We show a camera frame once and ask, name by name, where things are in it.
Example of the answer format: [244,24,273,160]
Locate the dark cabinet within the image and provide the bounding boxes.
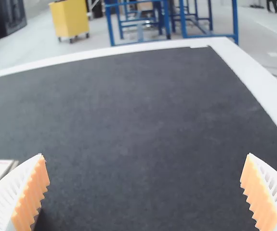
[0,0,28,39]

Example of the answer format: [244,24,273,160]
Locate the yellow wheeled cart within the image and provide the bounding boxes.
[48,0,91,44]

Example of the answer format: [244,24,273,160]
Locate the black mat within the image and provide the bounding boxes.
[0,46,277,231]

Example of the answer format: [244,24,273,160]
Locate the person's legs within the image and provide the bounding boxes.
[266,0,277,14]

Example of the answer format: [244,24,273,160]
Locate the blue workbench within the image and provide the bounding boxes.
[104,0,172,47]
[171,0,239,46]

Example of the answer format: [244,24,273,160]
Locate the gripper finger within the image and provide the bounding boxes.
[239,152,277,231]
[0,153,51,231]

